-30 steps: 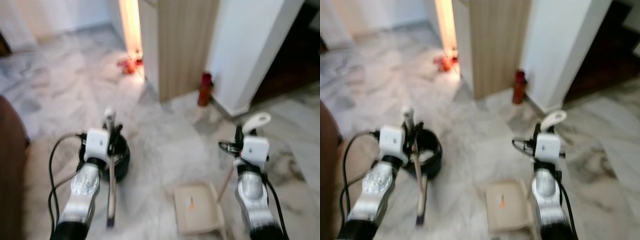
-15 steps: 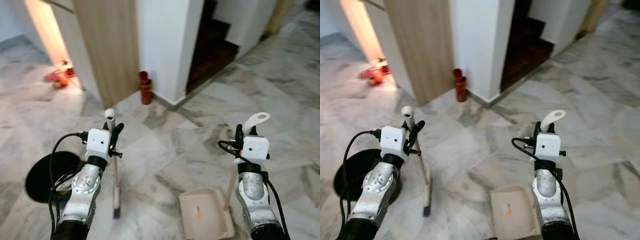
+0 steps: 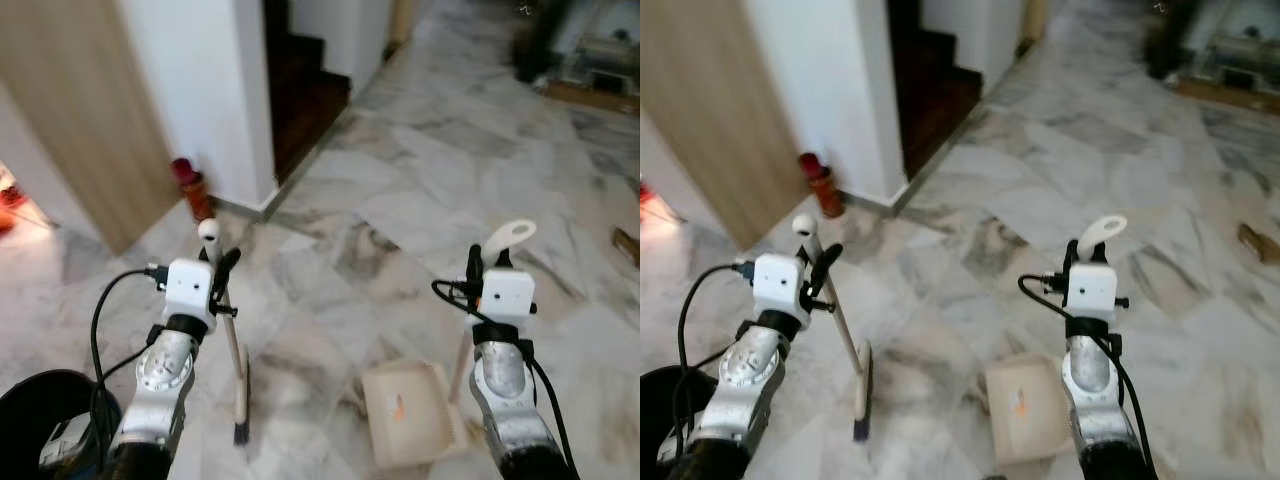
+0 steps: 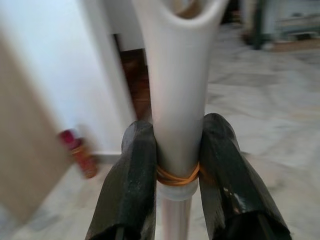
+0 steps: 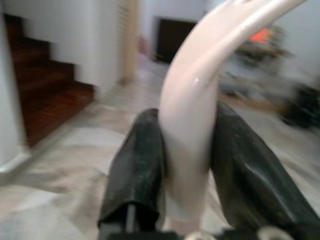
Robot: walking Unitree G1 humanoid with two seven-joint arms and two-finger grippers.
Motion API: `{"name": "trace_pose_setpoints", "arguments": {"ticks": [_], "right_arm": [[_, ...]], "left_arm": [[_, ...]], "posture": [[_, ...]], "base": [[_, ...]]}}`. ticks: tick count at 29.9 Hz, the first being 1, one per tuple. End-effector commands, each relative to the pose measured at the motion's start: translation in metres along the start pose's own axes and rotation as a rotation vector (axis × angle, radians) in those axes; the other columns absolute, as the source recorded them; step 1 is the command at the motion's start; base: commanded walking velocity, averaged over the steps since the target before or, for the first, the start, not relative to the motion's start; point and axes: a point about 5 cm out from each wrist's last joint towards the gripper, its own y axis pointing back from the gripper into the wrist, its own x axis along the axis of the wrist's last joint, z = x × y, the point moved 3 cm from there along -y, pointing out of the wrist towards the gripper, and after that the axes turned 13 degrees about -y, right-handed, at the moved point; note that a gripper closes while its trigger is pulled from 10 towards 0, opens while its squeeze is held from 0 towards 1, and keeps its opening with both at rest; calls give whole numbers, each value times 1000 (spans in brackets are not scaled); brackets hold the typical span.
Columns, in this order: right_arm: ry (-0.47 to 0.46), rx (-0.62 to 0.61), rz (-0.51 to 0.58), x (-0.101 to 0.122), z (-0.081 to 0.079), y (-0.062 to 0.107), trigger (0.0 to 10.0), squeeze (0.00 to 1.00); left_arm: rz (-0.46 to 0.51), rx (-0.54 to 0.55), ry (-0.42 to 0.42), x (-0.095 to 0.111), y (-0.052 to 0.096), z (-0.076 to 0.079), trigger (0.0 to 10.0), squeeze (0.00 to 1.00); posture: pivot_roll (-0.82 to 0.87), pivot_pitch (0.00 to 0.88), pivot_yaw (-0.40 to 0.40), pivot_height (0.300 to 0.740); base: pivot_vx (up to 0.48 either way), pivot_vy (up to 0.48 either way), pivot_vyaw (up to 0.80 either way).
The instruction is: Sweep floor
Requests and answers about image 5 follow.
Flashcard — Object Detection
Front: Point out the dark wooden staircase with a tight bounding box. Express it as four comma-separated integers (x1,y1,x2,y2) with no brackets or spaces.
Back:
3,13,95,148

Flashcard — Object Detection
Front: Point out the black bag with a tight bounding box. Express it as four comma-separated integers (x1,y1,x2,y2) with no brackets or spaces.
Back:
282,84,320,128

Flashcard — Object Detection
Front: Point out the beige louvred door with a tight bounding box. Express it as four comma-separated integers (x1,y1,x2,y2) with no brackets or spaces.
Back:
116,0,138,81

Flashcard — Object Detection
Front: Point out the orange item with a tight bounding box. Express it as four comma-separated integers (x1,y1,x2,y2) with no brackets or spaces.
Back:
249,28,272,45

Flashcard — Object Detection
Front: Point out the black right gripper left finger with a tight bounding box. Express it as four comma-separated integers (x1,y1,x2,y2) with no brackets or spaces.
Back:
98,107,167,232

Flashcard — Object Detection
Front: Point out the white long-handled dustpan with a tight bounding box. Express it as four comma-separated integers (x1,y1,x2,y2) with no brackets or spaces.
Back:
159,0,307,231

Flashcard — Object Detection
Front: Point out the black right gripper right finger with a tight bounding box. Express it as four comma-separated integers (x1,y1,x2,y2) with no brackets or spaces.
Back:
211,101,320,233

